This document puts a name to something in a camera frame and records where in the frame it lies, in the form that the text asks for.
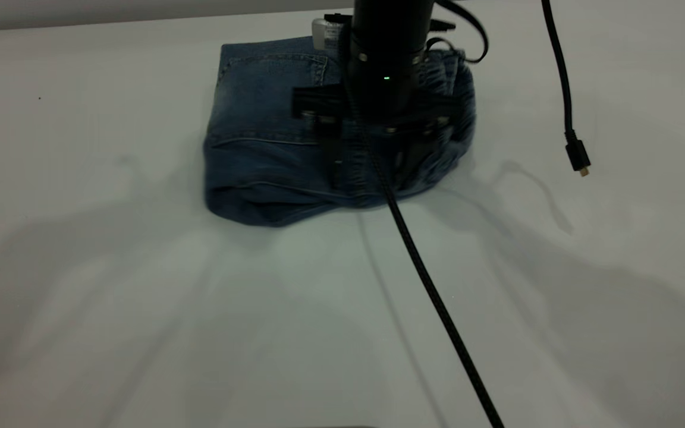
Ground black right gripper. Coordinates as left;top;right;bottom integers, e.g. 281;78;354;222
292;59;462;190

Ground blue denim jeans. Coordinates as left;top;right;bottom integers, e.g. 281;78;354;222
203;36;477;228

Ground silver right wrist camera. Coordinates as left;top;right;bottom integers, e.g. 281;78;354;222
312;18;349;51

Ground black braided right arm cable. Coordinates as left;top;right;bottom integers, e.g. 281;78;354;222
342;71;505;428

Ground black cable with plug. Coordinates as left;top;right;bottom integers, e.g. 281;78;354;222
542;0;591;177

